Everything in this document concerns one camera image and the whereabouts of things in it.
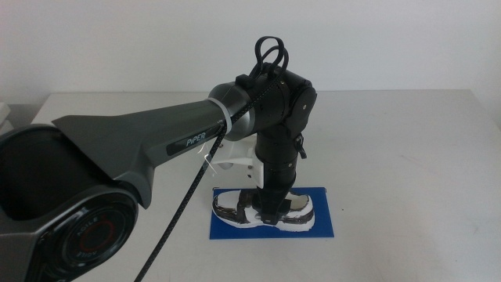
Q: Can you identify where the white and black shoe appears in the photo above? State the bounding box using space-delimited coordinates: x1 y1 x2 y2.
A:
211 189 315 233

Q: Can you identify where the blue rectangular mat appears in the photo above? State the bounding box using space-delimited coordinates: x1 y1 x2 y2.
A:
209 186 335 240

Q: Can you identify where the white furniture beside table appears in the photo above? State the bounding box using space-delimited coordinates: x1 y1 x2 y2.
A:
0 102 12 135

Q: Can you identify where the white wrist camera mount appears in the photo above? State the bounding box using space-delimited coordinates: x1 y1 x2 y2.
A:
211 136 266 190

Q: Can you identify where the black braided cable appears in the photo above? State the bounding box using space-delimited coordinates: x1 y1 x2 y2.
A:
134 35 290 282

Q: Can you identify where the white cable tie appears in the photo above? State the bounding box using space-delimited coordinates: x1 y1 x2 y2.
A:
207 96 234 134

